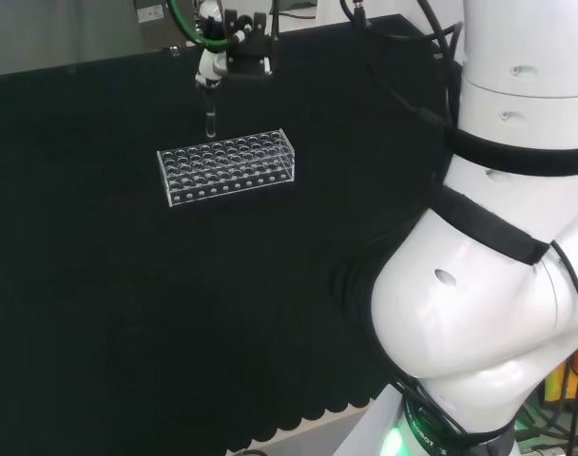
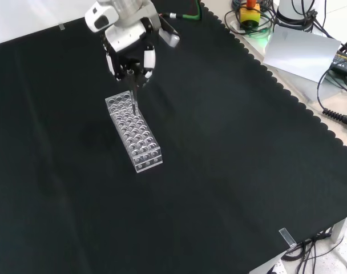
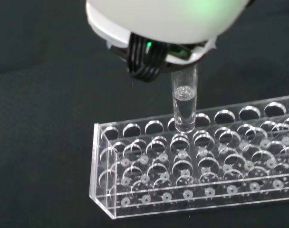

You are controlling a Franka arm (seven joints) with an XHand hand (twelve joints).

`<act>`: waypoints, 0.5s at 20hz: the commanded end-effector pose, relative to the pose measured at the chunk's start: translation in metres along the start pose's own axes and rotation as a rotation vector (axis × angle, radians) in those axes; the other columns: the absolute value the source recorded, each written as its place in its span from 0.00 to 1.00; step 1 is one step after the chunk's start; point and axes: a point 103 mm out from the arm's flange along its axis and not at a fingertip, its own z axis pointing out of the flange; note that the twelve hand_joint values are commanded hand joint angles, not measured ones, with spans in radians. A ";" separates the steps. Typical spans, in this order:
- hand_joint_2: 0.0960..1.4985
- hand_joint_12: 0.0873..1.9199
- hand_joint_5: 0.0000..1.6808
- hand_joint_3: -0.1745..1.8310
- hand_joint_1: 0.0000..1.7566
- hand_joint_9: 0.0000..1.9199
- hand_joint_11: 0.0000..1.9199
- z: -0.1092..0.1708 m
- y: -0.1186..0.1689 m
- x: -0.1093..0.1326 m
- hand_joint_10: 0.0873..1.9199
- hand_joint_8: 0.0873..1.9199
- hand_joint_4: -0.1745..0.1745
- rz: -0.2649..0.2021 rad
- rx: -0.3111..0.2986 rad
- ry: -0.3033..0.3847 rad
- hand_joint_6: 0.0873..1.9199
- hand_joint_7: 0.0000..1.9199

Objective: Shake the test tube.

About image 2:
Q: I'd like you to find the clear glass test tube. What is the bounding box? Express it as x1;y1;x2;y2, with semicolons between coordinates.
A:
127;69;139;116

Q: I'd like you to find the white table leg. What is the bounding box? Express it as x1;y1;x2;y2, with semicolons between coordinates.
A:
331;212;347;245

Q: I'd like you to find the clear acrylic test tube rack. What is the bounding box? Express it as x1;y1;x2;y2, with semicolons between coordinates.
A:
104;90;164;174

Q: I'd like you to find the black looped cable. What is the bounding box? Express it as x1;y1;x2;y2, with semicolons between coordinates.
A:
224;0;279;37

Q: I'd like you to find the pale grey board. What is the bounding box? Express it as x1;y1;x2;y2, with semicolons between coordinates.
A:
262;26;342;84

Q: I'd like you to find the black ribbed-end cable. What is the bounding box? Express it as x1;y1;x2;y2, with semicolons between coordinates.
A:
316;67;347;134

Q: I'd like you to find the green cable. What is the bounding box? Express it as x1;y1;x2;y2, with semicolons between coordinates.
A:
161;11;204;22

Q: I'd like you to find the yellow emergency stop button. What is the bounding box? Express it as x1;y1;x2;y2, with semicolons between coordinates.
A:
239;0;261;30

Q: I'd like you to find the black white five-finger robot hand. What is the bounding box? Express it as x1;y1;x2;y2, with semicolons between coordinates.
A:
102;10;181;89

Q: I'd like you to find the clear tape strip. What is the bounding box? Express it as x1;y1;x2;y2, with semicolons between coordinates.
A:
278;227;297;248

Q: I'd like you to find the black cable bundle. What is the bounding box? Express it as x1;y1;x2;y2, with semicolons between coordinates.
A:
281;231;334;274

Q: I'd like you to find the black power supply box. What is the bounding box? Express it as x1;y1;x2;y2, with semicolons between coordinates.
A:
329;48;347;81

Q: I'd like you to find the black bench cloth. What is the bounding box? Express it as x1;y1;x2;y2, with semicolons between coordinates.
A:
0;2;347;274

